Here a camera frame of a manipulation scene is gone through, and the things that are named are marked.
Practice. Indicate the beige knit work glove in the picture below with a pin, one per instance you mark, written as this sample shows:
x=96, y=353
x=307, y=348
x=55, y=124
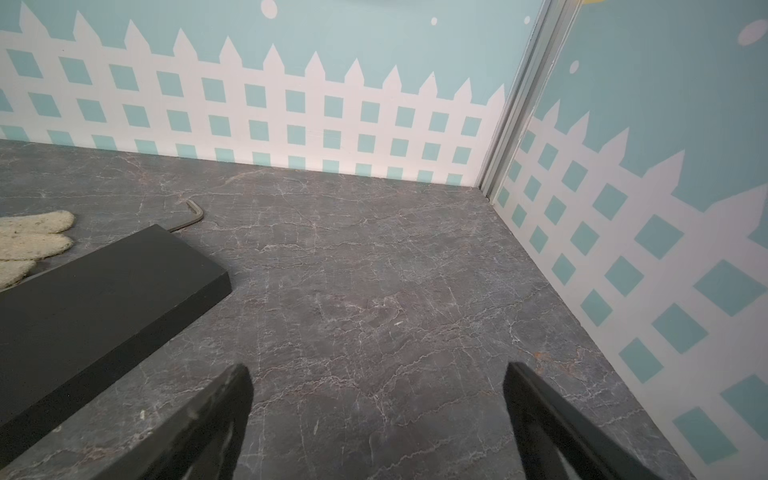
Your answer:
x=25, y=240

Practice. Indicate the black flat box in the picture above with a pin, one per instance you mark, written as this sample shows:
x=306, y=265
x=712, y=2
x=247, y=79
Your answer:
x=70, y=333

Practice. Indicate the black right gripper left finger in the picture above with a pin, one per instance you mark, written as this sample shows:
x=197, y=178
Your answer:
x=202, y=440

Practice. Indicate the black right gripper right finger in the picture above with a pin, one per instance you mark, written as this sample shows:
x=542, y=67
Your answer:
x=550, y=433

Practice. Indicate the metal hex key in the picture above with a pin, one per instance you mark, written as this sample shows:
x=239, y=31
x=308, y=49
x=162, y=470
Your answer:
x=198, y=214

